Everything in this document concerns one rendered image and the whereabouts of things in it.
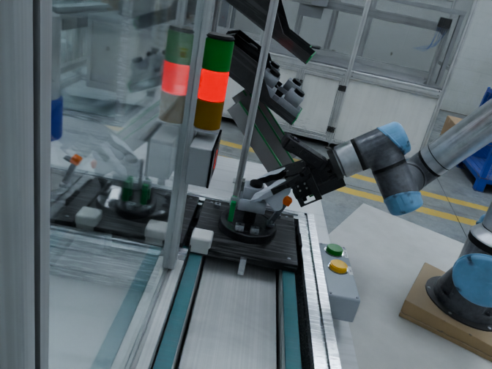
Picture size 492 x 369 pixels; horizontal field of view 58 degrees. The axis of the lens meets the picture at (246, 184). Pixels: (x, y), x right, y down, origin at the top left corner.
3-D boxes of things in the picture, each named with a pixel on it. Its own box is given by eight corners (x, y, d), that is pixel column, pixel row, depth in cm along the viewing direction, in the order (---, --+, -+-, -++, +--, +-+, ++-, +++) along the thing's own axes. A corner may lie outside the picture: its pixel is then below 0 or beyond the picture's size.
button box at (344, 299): (339, 266, 113) (345, 246, 110) (353, 323, 94) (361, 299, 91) (312, 261, 113) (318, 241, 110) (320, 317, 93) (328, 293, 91)
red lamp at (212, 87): (225, 97, 79) (230, 69, 77) (222, 104, 74) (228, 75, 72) (198, 92, 79) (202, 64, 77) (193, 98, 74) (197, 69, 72)
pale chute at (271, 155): (288, 178, 138) (301, 171, 136) (282, 194, 126) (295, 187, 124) (238, 100, 132) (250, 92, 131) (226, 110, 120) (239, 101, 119)
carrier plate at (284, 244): (292, 221, 120) (293, 214, 119) (296, 273, 98) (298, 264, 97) (203, 204, 119) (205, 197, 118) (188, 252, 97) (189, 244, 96)
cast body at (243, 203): (264, 206, 108) (270, 180, 105) (263, 214, 104) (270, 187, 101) (230, 200, 107) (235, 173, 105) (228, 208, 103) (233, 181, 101)
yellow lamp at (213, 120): (221, 124, 81) (225, 98, 79) (218, 132, 76) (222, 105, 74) (194, 119, 81) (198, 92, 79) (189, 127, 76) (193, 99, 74)
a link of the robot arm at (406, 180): (433, 197, 101) (414, 152, 101) (420, 211, 92) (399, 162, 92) (400, 206, 106) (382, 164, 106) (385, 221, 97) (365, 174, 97)
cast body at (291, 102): (295, 116, 125) (310, 97, 122) (293, 120, 121) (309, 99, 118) (271, 97, 125) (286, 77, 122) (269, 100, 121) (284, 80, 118)
